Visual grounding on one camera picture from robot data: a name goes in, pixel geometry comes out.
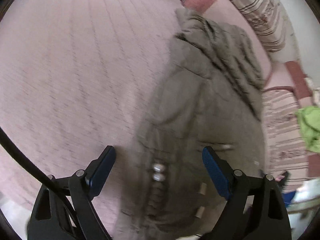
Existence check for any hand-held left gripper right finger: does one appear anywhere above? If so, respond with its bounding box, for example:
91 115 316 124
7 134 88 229
202 146 292 240

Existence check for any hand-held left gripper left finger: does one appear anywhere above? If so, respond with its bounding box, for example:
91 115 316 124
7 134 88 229
27 145 116 240

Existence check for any olive green hooded puffer jacket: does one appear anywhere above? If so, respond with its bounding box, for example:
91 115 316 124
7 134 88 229
120 7 267 238

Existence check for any striped floral cushion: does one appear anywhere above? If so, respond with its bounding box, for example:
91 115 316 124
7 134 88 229
261 86 320 180

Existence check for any green cloth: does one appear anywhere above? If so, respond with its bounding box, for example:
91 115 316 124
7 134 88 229
295 106 320 153

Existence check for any pink bolster pillow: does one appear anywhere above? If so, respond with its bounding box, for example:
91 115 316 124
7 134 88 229
285 61 313 98
181 0 273 87

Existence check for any striped floral folded quilt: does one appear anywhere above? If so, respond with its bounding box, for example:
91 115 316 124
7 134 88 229
207 0 288 53

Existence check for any black cable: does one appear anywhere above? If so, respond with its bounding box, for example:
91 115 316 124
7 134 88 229
0 126 75 228

